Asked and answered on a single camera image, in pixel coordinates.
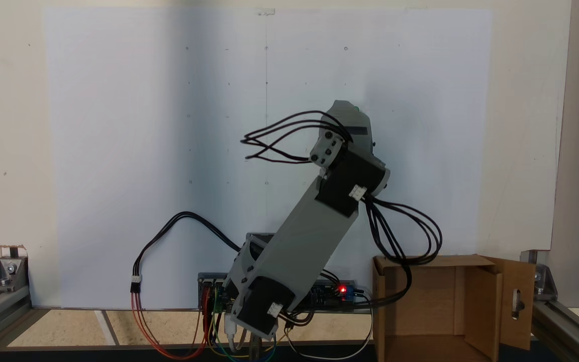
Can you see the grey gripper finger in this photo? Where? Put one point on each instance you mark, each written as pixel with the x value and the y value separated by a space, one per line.
pixel 327 148

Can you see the clear tape piece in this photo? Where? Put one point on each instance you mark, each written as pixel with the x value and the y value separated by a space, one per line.
pixel 266 11

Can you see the metal corner bracket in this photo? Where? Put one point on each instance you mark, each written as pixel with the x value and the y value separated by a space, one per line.
pixel 8 271
pixel 546 284

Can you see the white paper sheet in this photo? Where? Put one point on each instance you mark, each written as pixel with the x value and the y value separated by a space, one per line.
pixel 118 151

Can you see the brown cardboard box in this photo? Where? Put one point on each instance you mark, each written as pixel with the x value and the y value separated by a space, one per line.
pixel 420 311

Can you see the grey metal frame post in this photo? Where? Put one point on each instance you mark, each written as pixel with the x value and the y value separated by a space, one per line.
pixel 576 151

